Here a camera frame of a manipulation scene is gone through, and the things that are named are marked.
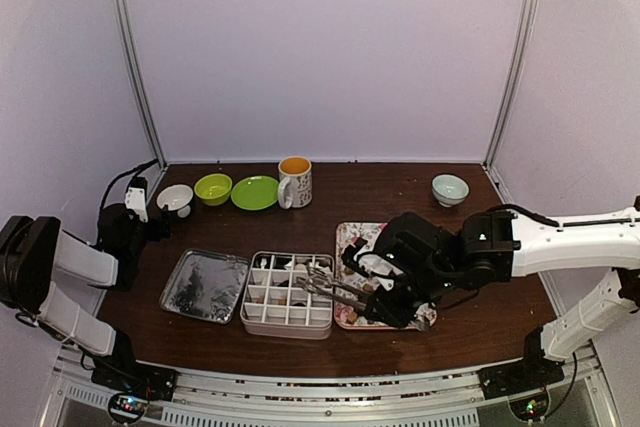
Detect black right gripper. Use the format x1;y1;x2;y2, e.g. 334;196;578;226
363;266;458;331

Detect pink bunny tin lid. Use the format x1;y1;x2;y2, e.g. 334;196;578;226
159;249;250;325

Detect metal tongs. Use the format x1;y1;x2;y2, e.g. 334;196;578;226
291;268;393;331

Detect pink tin box with dividers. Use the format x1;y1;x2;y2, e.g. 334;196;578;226
239;251;334;341

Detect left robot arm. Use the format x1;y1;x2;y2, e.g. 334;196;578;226
1;204;170;391

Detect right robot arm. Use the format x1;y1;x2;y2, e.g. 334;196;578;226
341;204;639;389

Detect white black bowl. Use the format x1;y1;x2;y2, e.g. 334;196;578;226
156;184;195;219

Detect green bowl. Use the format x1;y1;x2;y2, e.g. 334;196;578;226
194;173;233;206

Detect pale blue ceramic bowl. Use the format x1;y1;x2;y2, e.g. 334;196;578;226
431;174;470;208

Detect floral pink tray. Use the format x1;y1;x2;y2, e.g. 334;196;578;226
334;222;437;330

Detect green plate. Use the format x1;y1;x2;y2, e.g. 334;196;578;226
231;175;279;211

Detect white mug with orange inside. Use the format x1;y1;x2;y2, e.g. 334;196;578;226
277;157;313;209

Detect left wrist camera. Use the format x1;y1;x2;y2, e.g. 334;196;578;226
125;176;148;223

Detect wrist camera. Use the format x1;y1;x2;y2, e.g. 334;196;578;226
340;237;399;291
125;176;148;223

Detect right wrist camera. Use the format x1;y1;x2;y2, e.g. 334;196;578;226
340;237;399;291

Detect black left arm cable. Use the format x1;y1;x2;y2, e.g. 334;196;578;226
97;159;160;218

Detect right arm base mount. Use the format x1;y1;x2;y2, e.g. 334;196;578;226
477;327;564;423

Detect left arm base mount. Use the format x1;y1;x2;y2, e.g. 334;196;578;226
90;330;178;426

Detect front aluminium rail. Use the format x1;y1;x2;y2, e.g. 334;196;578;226
38;358;620;426

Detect left aluminium frame post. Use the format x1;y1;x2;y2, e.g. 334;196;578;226
113;0;167;169

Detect aluminium frame post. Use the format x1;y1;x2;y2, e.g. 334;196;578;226
483;0;539;170
113;0;167;169

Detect right aluminium frame post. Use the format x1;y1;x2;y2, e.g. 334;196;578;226
483;0;539;170

